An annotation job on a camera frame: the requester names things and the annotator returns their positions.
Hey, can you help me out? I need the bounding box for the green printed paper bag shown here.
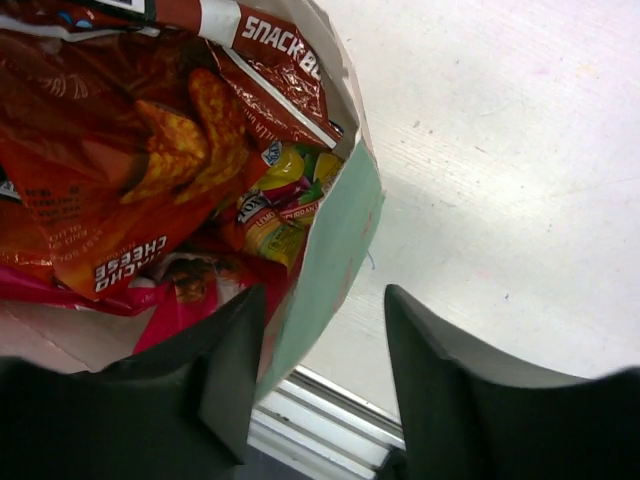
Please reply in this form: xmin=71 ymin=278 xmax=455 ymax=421
xmin=1 ymin=1 xmax=383 ymax=396

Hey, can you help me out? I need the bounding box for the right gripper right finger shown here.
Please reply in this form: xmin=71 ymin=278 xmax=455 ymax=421
xmin=384 ymin=285 xmax=639 ymax=479

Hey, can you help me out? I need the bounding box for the orange Fox's candy bag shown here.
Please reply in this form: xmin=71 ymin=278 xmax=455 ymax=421
xmin=216 ymin=145 xmax=344 ymax=268

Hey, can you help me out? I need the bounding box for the red orange snack bag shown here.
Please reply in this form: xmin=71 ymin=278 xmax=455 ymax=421
xmin=0 ymin=0 xmax=346 ymax=301

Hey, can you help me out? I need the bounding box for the aluminium rail frame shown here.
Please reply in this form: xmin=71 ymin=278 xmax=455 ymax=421
xmin=248 ymin=367 xmax=405 ymax=479

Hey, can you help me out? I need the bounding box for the pink Real crisps bag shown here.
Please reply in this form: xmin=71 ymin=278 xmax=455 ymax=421
xmin=0 ymin=242 xmax=301 ymax=356

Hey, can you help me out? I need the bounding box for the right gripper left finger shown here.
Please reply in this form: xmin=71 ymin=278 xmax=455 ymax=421
xmin=1 ymin=285 xmax=266 ymax=479

